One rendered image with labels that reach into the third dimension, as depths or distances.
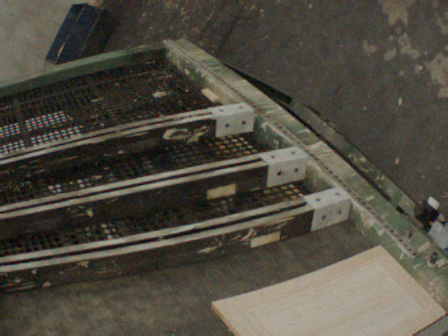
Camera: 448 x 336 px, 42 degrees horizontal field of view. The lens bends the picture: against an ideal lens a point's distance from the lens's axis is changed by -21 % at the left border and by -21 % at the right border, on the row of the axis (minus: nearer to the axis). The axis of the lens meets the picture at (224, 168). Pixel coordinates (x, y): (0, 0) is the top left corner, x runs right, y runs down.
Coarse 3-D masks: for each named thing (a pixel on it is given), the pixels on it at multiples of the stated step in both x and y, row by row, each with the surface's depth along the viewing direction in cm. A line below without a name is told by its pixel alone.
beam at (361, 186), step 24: (168, 48) 271; (192, 48) 271; (192, 72) 253; (216, 72) 248; (264, 96) 231; (264, 120) 215; (288, 120) 216; (288, 144) 203; (312, 144) 204; (312, 168) 192; (336, 168) 192; (360, 192) 182; (360, 216) 173; (384, 216) 171; (384, 240) 163; (408, 264) 153; (432, 288) 143
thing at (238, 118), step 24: (144, 120) 206; (168, 120) 208; (192, 120) 207; (216, 120) 211; (240, 120) 215; (48, 144) 191; (72, 144) 192; (96, 144) 195; (120, 144) 199; (144, 144) 203; (168, 144) 207; (0, 168) 180; (24, 168) 185; (48, 168) 190
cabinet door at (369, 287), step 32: (384, 256) 160; (288, 288) 150; (320, 288) 150; (352, 288) 149; (384, 288) 148; (416, 288) 147; (224, 320) 140; (256, 320) 139; (288, 320) 139; (320, 320) 139; (352, 320) 138; (384, 320) 137; (416, 320) 135
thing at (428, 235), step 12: (420, 204) 169; (432, 204) 171; (408, 216) 175; (420, 216) 169; (432, 216) 170; (420, 228) 170; (432, 228) 168; (444, 228) 161; (432, 240) 164; (444, 240) 162; (444, 252) 159
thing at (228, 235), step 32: (320, 192) 176; (192, 224) 162; (224, 224) 164; (256, 224) 163; (288, 224) 168; (320, 224) 174; (32, 256) 142; (64, 256) 146; (96, 256) 147; (128, 256) 150; (160, 256) 155; (192, 256) 159; (0, 288) 136; (32, 288) 141
